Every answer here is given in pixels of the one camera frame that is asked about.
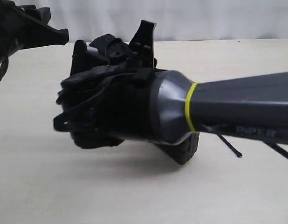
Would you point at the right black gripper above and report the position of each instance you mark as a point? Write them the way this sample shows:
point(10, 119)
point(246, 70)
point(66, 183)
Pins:
point(139, 51)

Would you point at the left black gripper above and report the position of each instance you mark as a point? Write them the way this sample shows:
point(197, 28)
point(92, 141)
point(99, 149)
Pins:
point(28, 27)

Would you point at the black plastic carry case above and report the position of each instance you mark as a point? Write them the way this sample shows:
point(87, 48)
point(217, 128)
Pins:
point(181, 149)

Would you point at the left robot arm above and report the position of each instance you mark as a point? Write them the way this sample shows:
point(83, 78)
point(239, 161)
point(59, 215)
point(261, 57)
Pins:
point(5, 52)

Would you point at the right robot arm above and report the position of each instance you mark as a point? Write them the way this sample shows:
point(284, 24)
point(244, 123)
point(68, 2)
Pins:
point(253, 107)

